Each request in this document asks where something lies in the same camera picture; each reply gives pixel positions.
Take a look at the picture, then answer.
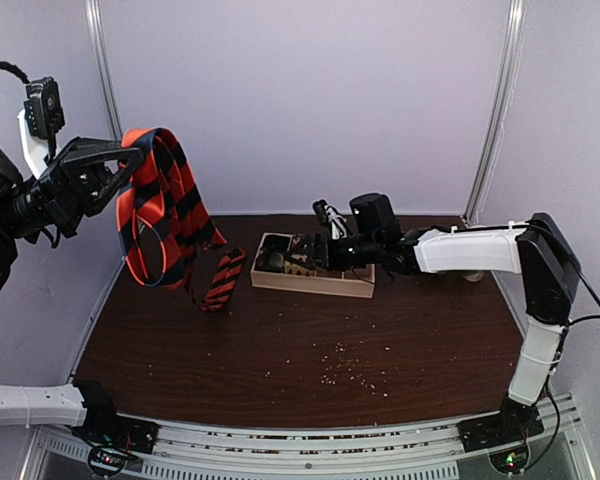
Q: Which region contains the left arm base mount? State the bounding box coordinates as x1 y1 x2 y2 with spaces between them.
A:
70 381 159 479

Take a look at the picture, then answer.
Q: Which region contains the red navy striped tie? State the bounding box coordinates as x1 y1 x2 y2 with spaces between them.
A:
116 128 228 298

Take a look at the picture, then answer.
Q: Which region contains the black rolled tie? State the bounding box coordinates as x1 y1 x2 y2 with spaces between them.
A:
261 234 291 253

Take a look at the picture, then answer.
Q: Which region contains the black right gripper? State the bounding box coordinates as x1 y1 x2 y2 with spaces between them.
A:
284 234 381 273

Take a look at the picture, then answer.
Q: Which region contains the aluminium front rail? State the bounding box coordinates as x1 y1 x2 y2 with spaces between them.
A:
19 394 599 480

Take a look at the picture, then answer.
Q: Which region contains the wooden compartment box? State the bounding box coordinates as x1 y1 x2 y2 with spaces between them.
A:
250 232 376 299

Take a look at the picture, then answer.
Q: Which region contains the aluminium frame post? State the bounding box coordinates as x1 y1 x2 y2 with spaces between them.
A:
84 0 123 140
463 0 527 225

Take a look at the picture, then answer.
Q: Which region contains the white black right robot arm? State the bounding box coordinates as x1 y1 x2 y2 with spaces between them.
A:
310 193 581 442

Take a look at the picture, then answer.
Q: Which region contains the right aluminium frame post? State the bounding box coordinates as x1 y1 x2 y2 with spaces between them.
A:
463 0 527 225

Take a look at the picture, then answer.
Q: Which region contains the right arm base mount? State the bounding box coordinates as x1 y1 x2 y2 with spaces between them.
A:
456 390 562 478

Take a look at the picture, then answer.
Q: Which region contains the dark patterned rolled tie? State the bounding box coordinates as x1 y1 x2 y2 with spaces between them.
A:
255 251 286 274

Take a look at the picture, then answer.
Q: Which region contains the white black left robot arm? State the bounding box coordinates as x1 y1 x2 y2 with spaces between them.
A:
0 137 145 444

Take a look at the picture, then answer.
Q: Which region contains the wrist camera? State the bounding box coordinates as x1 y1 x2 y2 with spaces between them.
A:
312 199 353 240
17 76 65 179

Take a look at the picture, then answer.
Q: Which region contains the left aluminium frame post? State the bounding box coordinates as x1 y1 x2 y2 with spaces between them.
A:
84 0 123 140

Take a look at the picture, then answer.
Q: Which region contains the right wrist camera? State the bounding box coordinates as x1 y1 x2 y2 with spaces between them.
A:
312 199 353 240

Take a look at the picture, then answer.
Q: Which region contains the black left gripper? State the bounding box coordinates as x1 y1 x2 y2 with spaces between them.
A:
0 132 150 236

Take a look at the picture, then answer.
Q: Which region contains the beige patterned rolled tie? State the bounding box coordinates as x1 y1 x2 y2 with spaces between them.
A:
284 253 316 277

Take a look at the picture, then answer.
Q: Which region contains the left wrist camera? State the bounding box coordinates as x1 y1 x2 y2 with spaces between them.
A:
17 76 65 179

